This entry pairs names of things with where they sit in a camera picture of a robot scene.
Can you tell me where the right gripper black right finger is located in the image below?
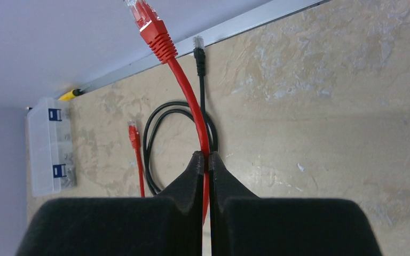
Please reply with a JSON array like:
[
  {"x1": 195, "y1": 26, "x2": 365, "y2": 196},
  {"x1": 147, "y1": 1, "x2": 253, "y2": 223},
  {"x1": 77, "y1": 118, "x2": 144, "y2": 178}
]
[{"x1": 209, "y1": 153, "x2": 381, "y2": 255}]

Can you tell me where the clear plastic organizer box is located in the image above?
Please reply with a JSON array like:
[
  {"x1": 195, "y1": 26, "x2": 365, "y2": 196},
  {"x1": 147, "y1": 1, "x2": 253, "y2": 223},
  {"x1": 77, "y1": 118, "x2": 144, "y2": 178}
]
[{"x1": 27, "y1": 98, "x2": 77, "y2": 197}]

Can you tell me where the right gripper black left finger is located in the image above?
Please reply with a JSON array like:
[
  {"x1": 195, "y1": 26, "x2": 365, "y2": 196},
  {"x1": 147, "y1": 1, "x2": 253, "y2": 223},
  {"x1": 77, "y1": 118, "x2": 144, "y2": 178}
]
[{"x1": 17, "y1": 151, "x2": 205, "y2": 255}]

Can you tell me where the aluminium frame rail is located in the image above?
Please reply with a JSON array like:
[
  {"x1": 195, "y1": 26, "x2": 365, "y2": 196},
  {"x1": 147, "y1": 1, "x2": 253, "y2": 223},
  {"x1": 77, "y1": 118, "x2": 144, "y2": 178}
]
[{"x1": 78, "y1": 1, "x2": 326, "y2": 93}]

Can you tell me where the black ethernet cable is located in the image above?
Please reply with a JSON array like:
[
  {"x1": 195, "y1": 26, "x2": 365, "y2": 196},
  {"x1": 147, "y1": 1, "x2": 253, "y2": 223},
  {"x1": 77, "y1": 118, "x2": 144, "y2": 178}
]
[{"x1": 143, "y1": 35, "x2": 219, "y2": 196}]

